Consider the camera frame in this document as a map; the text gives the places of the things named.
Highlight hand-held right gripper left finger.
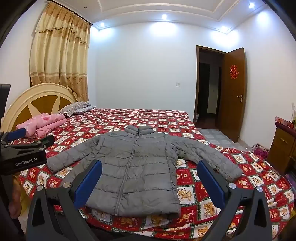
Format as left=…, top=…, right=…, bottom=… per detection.
left=26, top=160, right=103, bottom=241

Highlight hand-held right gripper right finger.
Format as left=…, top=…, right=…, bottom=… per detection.
left=196, top=160, right=273, bottom=241

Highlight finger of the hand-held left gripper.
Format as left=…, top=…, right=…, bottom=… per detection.
left=6, top=134, right=55, bottom=152
left=0, top=128, right=26, bottom=144

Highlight grey puffer jacket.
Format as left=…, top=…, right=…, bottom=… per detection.
left=46, top=125, right=243, bottom=219

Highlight person's left hand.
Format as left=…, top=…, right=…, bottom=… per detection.
left=9, top=175, right=25, bottom=219

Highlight pink folded quilt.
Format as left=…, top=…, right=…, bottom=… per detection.
left=16, top=113, right=67, bottom=139

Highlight red printed bed cover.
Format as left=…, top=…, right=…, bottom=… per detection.
left=18, top=108, right=295, bottom=240

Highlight dark panel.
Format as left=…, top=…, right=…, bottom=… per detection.
left=0, top=84, right=11, bottom=121

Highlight cream and brown headboard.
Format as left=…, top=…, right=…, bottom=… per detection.
left=1, top=83, right=78, bottom=137

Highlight striped pillow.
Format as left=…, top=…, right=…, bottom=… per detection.
left=57, top=101, right=96, bottom=117

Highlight purple cloth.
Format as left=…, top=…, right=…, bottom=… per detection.
left=251, top=144, right=269, bottom=159

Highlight brown wooden door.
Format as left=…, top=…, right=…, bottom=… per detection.
left=220, top=47, right=245, bottom=143

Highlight wooden cabinet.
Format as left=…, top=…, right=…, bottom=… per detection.
left=269, top=122, right=296, bottom=175

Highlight beige patterned curtain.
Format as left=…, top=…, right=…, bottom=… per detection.
left=29, top=2, right=91, bottom=102

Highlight pink box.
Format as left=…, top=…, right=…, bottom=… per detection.
left=275, top=116, right=293, bottom=127

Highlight red paper door decoration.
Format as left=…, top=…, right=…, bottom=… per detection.
left=229, top=64, right=240, bottom=80

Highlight dark curtain rod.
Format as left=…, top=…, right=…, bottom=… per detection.
left=50, top=0, right=93, bottom=25

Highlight brown door frame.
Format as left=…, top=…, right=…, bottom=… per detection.
left=195, top=45, right=226, bottom=130

